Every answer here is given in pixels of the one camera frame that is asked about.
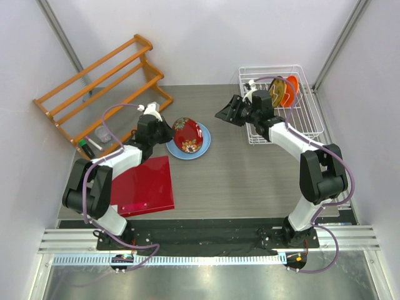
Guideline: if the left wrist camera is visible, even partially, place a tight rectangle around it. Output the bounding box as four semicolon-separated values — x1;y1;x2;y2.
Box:
137;102;163;122

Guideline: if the green highlighter marker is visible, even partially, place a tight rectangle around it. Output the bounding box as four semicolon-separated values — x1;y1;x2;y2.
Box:
78;139;95;159

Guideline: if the white pink pen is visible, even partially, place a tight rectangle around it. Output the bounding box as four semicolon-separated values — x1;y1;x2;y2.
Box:
85;136;104;151

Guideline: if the orange plate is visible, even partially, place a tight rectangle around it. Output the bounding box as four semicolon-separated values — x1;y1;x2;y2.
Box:
280;75;299;108

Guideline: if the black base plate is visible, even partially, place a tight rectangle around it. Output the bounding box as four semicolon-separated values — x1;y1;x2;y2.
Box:
96;218;320;258

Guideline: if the white slotted cable duct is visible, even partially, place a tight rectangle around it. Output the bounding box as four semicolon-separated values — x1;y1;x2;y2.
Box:
52;252;287;267

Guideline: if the clear plastic cup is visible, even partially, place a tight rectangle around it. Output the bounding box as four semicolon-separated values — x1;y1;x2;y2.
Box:
94;126;112;144

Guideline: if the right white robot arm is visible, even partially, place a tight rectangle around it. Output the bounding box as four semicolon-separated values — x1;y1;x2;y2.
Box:
215;90;348;248

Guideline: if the white wire dish rack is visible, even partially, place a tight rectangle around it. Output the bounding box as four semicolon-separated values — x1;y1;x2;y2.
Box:
238;64;324;141

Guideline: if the light blue plate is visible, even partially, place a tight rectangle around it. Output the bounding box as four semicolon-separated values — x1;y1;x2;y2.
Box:
166;122;211;161

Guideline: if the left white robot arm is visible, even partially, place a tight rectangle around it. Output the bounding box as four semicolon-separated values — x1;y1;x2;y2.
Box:
62;112;175;250

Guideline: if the aluminium rail frame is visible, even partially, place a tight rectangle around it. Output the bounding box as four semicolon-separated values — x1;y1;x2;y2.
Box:
39;226;380;256

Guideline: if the orange wooden rack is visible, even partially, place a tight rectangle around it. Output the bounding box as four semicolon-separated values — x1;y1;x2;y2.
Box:
32;34;173;159

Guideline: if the red floral plate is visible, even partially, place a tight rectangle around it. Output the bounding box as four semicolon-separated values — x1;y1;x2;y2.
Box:
172;117;204;154

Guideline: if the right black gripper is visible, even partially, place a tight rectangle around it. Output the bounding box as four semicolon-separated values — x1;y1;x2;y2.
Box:
215;95;259;128

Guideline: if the red acrylic board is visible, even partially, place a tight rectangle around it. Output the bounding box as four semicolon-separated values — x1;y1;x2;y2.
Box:
111;156;175;218

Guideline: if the yellow patterned plate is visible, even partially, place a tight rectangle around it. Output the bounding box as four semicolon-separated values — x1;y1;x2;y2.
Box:
268;77;286;108

